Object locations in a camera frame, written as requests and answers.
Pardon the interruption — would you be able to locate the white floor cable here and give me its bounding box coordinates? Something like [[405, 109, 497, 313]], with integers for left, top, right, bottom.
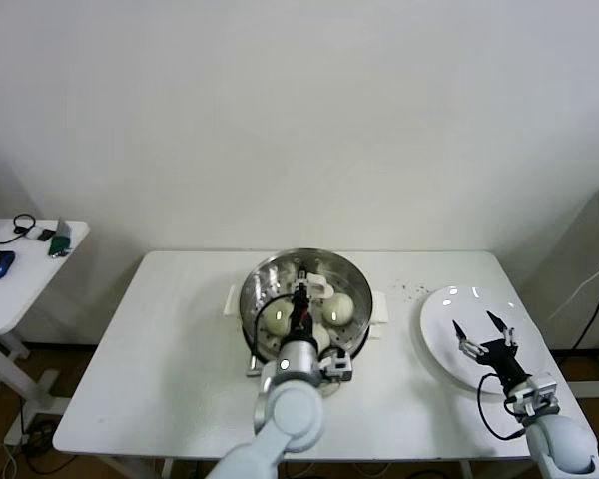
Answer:
[[0, 441, 19, 479]]

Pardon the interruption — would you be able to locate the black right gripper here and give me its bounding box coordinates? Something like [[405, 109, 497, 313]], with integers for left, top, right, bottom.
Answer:
[[451, 309, 533, 391]]

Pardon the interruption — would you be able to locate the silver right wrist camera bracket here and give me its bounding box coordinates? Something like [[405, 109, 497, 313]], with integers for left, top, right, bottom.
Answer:
[[503, 372, 561, 418]]

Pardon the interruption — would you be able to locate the stainless steel steamer basket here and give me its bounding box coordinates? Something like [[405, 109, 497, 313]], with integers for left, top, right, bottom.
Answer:
[[223, 247, 389, 363]]

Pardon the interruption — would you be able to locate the white power cable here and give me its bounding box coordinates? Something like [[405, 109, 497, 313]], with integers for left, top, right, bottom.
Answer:
[[548, 248, 599, 321]]

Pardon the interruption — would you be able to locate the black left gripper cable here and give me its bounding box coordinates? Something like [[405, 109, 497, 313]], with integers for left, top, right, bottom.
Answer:
[[252, 293, 297, 353]]

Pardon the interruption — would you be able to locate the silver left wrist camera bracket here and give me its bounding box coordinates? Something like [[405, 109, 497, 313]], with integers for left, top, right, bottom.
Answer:
[[247, 348, 355, 384]]

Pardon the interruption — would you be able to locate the black power cable with plug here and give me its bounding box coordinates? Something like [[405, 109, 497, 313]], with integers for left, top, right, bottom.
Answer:
[[571, 258, 599, 353]]

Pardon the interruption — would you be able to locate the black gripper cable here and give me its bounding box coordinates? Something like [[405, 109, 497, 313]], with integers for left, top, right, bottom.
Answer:
[[252, 293, 297, 353], [477, 373, 525, 440]]

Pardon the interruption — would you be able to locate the black floor cable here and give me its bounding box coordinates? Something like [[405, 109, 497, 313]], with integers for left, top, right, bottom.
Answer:
[[19, 418, 56, 475]]

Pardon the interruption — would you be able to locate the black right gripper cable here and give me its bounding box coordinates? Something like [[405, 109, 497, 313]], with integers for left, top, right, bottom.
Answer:
[[477, 373, 525, 440]]

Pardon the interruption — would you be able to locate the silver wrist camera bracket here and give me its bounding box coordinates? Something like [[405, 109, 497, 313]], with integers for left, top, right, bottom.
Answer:
[[503, 372, 561, 418], [247, 348, 355, 384]]

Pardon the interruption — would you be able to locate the white steamed baozi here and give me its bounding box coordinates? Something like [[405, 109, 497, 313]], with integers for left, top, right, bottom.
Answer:
[[323, 293, 355, 325], [311, 323, 333, 350], [262, 297, 296, 336]]

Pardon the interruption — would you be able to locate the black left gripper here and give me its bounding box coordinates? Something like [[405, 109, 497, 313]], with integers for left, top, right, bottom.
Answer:
[[289, 269, 315, 343]]

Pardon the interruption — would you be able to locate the green flat item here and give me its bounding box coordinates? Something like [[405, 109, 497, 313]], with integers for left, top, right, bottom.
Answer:
[[47, 233, 74, 259]]

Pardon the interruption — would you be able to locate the round glass pot lid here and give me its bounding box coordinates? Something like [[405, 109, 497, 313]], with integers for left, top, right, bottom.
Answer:
[[238, 247, 374, 361]]

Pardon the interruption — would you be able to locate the white oval plate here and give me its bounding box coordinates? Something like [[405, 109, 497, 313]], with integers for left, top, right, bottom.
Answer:
[[418, 284, 545, 395]]

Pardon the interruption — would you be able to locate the white side table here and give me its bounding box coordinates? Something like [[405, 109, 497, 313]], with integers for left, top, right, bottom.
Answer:
[[0, 218, 90, 431]]

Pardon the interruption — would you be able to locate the thin black looped cable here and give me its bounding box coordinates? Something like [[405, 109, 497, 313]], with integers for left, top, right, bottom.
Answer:
[[0, 214, 36, 247]]

